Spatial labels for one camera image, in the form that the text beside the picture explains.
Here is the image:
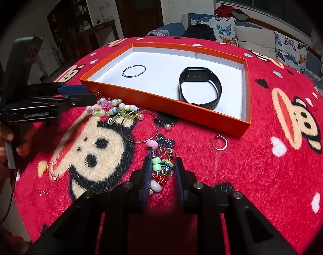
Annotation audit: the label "pastel pearl bead bracelet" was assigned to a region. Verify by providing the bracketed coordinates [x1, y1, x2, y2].
[85, 97, 145, 122]

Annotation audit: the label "colourful charm bead bracelet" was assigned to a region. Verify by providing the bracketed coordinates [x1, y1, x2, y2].
[146, 133, 178, 194]

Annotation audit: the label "silver bangle with red knot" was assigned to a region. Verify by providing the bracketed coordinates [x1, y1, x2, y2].
[122, 65, 147, 78]

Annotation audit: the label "thin gold chain necklace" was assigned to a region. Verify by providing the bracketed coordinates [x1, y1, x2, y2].
[39, 159, 61, 197]

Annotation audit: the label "black smart watch band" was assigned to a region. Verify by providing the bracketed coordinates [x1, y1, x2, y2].
[179, 67, 222, 111]

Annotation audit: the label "person's left hand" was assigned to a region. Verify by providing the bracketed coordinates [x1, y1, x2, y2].
[0, 123, 35, 163]

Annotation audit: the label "white refrigerator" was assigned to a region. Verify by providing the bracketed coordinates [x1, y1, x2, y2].
[38, 39, 59, 77]

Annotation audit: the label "large thin silver hoop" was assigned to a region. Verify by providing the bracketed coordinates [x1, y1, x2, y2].
[119, 109, 175, 144]

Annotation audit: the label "dark wooden side table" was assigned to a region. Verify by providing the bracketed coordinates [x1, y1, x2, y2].
[75, 20, 119, 59]

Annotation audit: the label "dark shelving cabinet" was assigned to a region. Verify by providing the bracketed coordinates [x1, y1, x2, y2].
[47, 0, 92, 62]

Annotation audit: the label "orange shallow cardboard tray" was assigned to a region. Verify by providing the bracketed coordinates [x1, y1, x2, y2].
[80, 42, 251, 137]

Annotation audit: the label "dark wooden door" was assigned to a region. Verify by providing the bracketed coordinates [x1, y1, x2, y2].
[115, 0, 164, 37]

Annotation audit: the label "black backpack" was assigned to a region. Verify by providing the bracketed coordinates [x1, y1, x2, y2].
[183, 23, 216, 41]

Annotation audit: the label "left butterfly print pillow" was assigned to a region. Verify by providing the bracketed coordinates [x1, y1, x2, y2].
[190, 16, 238, 47]

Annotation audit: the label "butterfly print pillow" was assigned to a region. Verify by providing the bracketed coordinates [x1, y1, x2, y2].
[274, 31, 308, 72]
[190, 16, 238, 47]

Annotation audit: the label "plain beige cushion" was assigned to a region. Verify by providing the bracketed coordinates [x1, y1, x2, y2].
[234, 27, 276, 59]

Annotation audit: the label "red clothes on sill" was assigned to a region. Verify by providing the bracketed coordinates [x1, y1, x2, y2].
[214, 4, 250, 21]

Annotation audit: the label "right butterfly print pillow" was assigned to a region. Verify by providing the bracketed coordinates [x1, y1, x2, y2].
[274, 31, 308, 72]

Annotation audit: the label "blue fabric sofa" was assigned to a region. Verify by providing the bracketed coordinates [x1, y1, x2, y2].
[148, 13, 323, 84]

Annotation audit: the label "small silver ring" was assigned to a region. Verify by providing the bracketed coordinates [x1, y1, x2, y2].
[211, 135, 228, 152]

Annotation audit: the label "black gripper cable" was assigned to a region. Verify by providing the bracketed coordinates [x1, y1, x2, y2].
[0, 169, 16, 225]

